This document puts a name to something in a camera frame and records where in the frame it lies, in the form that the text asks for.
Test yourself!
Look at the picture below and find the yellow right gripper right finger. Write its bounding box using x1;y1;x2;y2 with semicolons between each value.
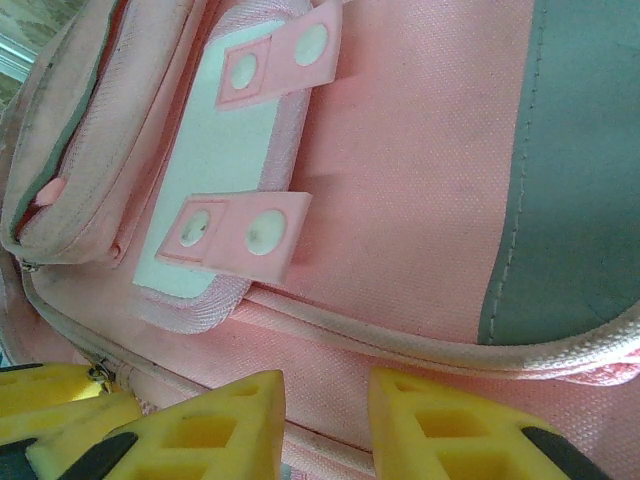
368;367;609;480

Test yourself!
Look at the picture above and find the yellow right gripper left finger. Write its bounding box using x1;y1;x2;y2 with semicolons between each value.
64;369;287;480

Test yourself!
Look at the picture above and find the pink student backpack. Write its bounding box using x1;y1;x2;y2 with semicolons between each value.
0;0;640;480

